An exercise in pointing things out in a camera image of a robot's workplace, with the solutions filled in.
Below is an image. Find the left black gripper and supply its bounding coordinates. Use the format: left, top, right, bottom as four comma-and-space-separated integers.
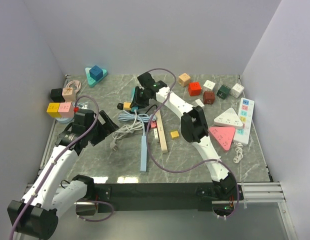
86, 110, 119, 146

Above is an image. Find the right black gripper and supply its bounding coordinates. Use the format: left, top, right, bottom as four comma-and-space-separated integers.
130, 87, 149, 111

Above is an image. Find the orange plug adapter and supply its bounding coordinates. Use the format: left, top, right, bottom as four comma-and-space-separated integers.
123, 102, 132, 111

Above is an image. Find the black power cord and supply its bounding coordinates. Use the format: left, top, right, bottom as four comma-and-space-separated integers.
116, 102, 158, 123

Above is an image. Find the white cable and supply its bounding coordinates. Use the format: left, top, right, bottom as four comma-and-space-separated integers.
109, 122, 148, 152

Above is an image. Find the pink plug adapter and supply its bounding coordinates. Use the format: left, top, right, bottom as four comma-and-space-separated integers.
149, 121, 157, 130

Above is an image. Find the white plug adapter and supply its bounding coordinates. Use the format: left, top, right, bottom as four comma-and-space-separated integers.
194, 99, 205, 109
153, 128, 160, 143

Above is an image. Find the light blue power strip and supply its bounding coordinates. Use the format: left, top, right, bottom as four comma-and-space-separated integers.
139, 109, 150, 173

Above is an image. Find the beige power strip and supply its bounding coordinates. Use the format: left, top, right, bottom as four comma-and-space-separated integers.
155, 110, 168, 154

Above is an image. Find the yellow plug adapter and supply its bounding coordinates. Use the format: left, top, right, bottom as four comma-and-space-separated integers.
170, 130, 180, 139

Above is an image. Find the dark red cube socket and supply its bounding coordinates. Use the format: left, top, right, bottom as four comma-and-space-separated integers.
203, 91, 215, 105

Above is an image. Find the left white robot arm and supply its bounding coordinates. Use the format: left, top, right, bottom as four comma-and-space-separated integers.
7, 109, 119, 240

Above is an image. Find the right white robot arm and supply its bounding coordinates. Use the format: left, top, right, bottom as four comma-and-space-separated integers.
131, 71, 240, 201

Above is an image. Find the light blue round socket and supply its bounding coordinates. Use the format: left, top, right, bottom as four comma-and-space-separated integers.
55, 102, 90, 124

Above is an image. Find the pink cube socket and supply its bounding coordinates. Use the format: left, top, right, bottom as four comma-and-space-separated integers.
58, 102, 74, 118

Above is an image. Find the peach cube socket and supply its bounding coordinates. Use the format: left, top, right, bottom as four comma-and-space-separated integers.
177, 73, 191, 87

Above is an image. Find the beige cube socket left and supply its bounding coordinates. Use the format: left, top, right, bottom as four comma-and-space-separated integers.
62, 87, 76, 102

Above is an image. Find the blue cube socket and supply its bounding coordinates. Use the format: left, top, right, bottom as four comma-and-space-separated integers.
89, 65, 104, 81

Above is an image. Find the yellow cube socket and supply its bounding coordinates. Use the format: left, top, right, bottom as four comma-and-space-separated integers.
46, 102, 61, 118

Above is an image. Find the black cube socket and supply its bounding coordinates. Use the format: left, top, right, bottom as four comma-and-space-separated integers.
49, 88, 65, 103

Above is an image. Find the white cube socket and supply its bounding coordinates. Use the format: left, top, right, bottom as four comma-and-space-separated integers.
202, 80, 216, 92
229, 83, 245, 99

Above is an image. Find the dark green cube socket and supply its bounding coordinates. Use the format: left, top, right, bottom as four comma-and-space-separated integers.
216, 84, 231, 100

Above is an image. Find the white cube socket right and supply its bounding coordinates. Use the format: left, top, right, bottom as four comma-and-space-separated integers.
229, 83, 245, 99

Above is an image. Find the teal triangular power strip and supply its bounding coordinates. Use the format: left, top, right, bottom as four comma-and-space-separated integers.
85, 65, 108, 88

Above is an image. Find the black base bar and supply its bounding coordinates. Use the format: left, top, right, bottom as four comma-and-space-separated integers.
95, 182, 218, 212

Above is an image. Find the white triangular power strip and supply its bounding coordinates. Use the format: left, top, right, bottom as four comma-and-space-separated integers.
213, 107, 244, 130

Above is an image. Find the pink triangular power strip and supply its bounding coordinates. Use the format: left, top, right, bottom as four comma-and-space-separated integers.
208, 126, 236, 152

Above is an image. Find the white multicolour power strip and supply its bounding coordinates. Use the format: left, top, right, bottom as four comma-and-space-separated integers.
233, 97, 255, 146

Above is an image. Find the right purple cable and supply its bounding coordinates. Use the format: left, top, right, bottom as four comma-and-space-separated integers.
144, 68, 240, 220

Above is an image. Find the pink coiled cable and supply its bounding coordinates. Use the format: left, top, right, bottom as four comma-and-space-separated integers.
64, 79, 83, 96

